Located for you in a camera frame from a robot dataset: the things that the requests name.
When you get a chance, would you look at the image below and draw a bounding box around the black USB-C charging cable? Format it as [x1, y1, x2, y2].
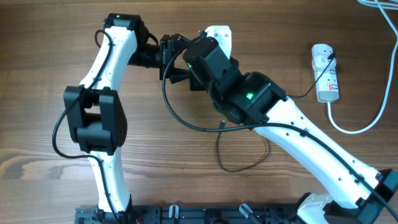
[216, 51, 336, 173]

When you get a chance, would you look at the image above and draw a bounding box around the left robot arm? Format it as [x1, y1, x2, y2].
[63, 13, 189, 223]

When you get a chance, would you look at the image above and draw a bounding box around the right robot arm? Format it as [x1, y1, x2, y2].
[183, 37, 397, 223]

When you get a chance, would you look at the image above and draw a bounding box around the white USB charger adapter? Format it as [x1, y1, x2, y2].
[312, 55, 336, 72]

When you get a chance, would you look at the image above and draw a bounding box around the white power strip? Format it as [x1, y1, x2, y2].
[312, 44, 339, 103]

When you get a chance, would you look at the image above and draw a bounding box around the white power strip cord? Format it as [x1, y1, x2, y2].
[326, 0, 398, 135]

